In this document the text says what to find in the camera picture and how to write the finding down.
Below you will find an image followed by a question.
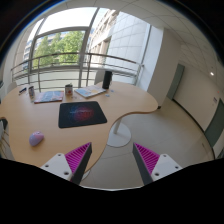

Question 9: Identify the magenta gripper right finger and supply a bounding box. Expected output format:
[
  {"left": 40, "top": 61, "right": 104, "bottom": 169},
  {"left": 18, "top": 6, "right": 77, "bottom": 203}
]
[{"left": 132, "top": 143, "right": 182, "bottom": 185}]

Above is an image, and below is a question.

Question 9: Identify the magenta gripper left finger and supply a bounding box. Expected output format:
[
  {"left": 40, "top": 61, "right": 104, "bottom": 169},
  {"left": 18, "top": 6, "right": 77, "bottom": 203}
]
[{"left": 41, "top": 143, "right": 92, "bottom": 185}]

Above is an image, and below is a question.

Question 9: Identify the lilac computer mouse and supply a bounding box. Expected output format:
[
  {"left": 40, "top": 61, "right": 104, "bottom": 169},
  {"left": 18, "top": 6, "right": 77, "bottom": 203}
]
[{"left": 29, "top": 131, "right": 44, "bottom": 146}]

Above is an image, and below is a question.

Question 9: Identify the black galaxy mouse pad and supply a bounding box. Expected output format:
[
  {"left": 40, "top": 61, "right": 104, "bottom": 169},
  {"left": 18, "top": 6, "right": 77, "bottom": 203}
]
[{"left": 58, "top": 101, "right": 107, "bottom": 128}]

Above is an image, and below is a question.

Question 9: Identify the chair at left edge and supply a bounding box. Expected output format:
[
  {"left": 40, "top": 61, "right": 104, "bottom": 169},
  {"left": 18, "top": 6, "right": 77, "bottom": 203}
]
[{"left": 0, "top": 119, "right": 14, "bottom": 160}]

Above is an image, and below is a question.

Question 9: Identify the pink magazine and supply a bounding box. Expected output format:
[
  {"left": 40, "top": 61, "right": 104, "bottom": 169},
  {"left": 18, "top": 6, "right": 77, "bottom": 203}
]
[{"left": 34, "top": 91, "right": 64, "bottom": 104}]

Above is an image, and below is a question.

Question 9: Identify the dark green door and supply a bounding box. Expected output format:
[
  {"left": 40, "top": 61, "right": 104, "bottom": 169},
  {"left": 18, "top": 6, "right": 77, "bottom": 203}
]
[{"left": 205, "top": 100, "right": 224, "bottom": 147}]

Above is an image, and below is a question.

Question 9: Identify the light open book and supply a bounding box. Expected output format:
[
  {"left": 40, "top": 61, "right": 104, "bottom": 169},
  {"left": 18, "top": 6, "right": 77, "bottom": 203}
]
[{"left": 74, "top": 85, "right": 106, "bottom": 98}]

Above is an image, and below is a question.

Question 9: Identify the small printed can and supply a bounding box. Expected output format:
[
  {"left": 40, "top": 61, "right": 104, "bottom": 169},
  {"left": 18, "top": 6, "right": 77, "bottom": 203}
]
[{"left": 28, "top": 86, "right": 35, "bottom": 98}]

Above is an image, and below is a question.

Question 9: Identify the black cylindrical speaker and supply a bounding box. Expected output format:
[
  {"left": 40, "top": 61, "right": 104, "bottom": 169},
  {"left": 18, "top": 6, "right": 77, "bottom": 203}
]
[{"left": 102, "top": 71, "right": 112, "bottom": 89}]

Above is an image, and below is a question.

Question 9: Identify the metal balcony railing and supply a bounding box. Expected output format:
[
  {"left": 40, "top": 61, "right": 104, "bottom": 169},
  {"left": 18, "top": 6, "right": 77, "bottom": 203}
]
[{"left": 11, "top": 52, "right": 143, "bottom": 92}]

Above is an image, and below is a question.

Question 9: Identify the grey door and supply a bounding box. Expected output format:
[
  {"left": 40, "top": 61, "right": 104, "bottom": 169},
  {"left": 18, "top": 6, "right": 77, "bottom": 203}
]
[{"left": 167, "top": 64, "right": 185, "bottom": 100}]

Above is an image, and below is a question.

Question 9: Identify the white table pedestal leg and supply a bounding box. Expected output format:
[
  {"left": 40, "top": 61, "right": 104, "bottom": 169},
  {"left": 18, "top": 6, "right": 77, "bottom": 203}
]
[{"left": 107, "top": 120, "right": 131, "bottom": 148}]

